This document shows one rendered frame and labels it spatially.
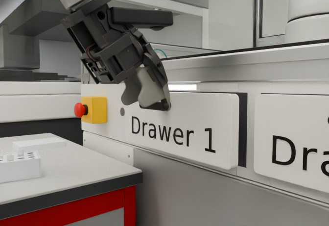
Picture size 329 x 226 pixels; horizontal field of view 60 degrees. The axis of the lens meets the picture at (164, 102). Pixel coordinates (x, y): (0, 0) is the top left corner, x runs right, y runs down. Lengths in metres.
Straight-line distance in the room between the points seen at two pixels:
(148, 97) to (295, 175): 0.23
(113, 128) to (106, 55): 0.38
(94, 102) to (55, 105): 0.51
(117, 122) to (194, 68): 0.30
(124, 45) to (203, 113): 0.16
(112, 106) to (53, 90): 0.54
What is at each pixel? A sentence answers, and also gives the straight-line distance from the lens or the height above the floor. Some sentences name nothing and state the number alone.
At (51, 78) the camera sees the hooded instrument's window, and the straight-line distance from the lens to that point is 1.28.
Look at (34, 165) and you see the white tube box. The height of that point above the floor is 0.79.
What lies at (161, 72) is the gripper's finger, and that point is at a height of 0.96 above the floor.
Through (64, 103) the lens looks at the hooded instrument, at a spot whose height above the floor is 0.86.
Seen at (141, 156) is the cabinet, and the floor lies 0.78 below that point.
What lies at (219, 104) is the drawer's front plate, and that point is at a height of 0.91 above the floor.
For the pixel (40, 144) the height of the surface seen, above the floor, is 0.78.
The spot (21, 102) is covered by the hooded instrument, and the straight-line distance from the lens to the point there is 1.23.
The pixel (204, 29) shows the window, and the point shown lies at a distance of 0.53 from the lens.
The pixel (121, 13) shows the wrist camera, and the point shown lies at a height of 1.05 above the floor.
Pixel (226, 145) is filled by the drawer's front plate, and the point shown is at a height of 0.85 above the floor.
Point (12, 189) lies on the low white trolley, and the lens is 0.58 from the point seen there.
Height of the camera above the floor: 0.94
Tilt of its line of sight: 3 degrees down
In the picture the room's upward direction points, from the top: straight up
